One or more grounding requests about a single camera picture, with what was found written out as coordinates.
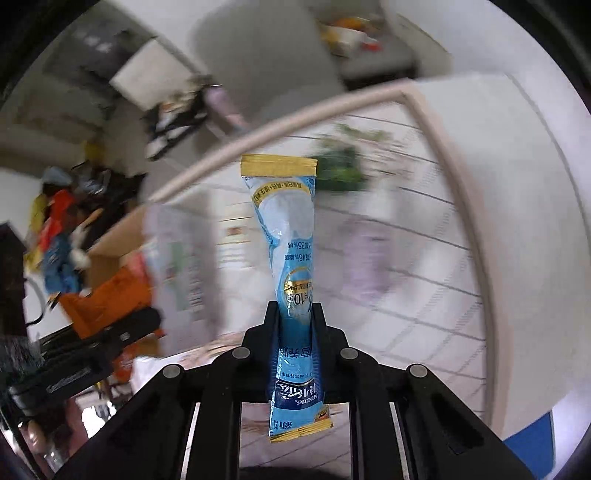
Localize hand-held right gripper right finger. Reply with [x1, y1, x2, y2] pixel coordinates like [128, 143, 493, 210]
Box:
[314, 302, 536, 480]

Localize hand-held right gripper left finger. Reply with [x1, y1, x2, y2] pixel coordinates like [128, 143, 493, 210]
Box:
[55, 301, 281, 480]

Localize blue stick packet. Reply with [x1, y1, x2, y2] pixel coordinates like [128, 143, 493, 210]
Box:
[240, 154, 333, 444]

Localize pale purple soft item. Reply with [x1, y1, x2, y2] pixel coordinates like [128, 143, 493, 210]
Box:
[339, 219, 393, 301]

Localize green soft item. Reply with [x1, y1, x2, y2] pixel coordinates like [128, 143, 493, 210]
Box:
[309, 127, 393, 192]

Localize orange packet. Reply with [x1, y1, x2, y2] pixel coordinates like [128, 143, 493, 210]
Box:
[59, 251, 164, 384]

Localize white checked sheet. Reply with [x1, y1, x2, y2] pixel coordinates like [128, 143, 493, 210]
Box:
[203, 99, 490, 467]

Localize white and green packet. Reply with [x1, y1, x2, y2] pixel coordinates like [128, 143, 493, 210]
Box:
[144, 203, 222, 356]

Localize cardboard box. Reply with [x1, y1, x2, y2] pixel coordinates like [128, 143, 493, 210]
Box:
[85, 205, 151, 291]

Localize pile of colourful clothes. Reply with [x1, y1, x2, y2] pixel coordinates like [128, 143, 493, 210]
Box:
[25, 166, 144, 296]

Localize black and white shoes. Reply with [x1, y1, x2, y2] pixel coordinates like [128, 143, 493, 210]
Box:
[143, 88, 213, 160]

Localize blue mat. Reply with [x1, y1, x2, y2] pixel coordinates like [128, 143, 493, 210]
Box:
[503, 410, 555, 478]

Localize grey shelf with toys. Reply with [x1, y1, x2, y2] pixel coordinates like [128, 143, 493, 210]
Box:
[314, 14, 416, 86]

